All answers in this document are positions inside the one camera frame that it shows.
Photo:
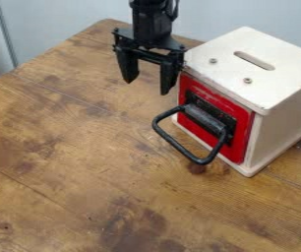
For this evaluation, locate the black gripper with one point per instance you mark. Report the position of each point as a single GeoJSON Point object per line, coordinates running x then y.
{"type": "Point", "coordinates": [146, 41]}

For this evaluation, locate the red wooden drawer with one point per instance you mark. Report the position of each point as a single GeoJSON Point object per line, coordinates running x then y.
{"type": "Point", "coordinates": [212, 118]}

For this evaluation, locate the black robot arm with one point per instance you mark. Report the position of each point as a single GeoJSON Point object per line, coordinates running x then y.
{"type": "Point", "coordinates": [152, 3]}

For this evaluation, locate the white wooden drawer cabinet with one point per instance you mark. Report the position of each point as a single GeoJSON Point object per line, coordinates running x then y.
{"type": "Point", "coordinates": [245, 73]}

